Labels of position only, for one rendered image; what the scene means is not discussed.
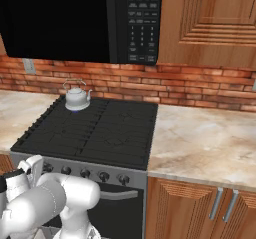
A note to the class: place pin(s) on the black oven door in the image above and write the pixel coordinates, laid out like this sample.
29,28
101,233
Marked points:
123,216

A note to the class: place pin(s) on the black gas hob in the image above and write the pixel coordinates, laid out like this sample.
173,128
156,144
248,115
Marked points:
96,133

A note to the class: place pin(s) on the black microwave oven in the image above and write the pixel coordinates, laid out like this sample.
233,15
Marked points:
66,19

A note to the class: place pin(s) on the grey oven range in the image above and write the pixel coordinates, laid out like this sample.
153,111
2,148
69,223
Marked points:
140,183

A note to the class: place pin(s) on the grey wall socket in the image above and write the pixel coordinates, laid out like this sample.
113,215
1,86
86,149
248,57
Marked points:
254,85
29,66

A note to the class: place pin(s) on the black hob knob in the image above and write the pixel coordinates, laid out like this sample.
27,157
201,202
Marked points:
104,176
48,167
124,179
66,170
85,173

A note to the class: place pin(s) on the wooden base cupboard door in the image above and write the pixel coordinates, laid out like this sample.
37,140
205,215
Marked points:
180,213
245,216

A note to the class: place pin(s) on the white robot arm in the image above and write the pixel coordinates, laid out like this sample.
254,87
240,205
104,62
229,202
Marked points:
36,203

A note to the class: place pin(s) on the wooden base cupboard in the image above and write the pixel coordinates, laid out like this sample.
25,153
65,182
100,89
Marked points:
5,163

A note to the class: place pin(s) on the wooden wall cupboard door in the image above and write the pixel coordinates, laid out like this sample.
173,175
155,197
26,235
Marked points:
213,23

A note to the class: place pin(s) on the white kettle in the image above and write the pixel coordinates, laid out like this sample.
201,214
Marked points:
76,98

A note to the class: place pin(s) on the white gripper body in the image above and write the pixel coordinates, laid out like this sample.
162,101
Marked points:
34,165

